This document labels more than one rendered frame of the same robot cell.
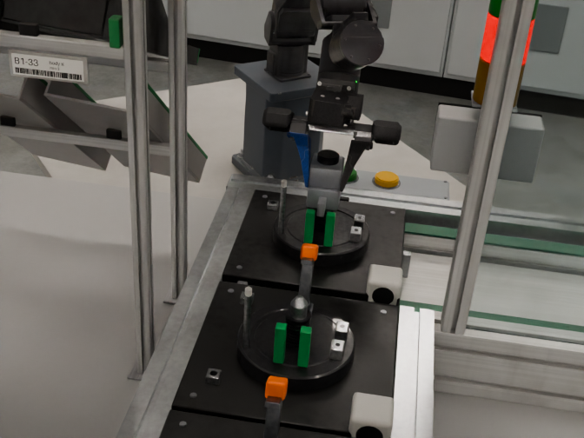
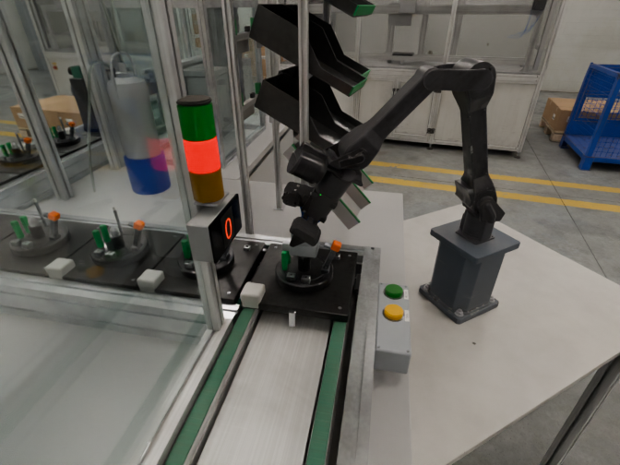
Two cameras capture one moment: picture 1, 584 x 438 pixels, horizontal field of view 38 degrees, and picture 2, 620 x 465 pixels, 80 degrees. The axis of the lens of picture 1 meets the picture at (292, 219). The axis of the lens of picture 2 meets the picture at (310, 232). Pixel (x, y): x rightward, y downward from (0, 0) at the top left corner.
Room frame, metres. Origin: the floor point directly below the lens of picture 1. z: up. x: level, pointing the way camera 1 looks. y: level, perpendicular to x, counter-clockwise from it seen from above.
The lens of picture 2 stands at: (1.12, -0.75, 1.53)
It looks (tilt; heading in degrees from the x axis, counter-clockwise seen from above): 32 degrees down; 95
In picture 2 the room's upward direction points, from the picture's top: straight up
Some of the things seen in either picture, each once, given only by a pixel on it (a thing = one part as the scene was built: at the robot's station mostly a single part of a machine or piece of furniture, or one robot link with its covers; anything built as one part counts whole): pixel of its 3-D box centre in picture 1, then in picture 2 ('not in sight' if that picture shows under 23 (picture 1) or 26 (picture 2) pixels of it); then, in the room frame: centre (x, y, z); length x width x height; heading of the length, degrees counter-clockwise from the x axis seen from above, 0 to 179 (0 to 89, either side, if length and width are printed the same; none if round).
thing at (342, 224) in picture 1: (321, 233); (304, 270); (1.04, -0.04, 0.98); 0.14 x 0.14 x 0.02
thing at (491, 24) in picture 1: (507, 36); (202, 152); (0.91, -0.22, 1.33); 0.05 x 0.05 x 0.05
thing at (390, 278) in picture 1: (383, 286); (253, 295); (0.94, -0.13, 0.97); 0.05 x 0.05 x 0.04; 84
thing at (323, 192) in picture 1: (325, 179); (300, 238); (1.03, -0.04, 1.07); 0.08 x 0.04 x 0.07; 174
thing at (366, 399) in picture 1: (297, 323); (203, 248); (0.79, -0.02, 1.01); 0.24 x 0.24 x 0.13; 84
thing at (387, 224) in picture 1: (320, 243); (304, 277); (1.04, -0.04, 0.96); 0.24 x 0.24 x 0.02; 84
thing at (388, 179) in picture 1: (386, 181); (393, 313); (1.25, -0.15, 0.96); 0.04 x 0.04 x 0.02
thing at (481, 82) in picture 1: (498, 80); (207, 183); (0.91, -0.22, 1.28); 0.05 x 0.05 x 0.05
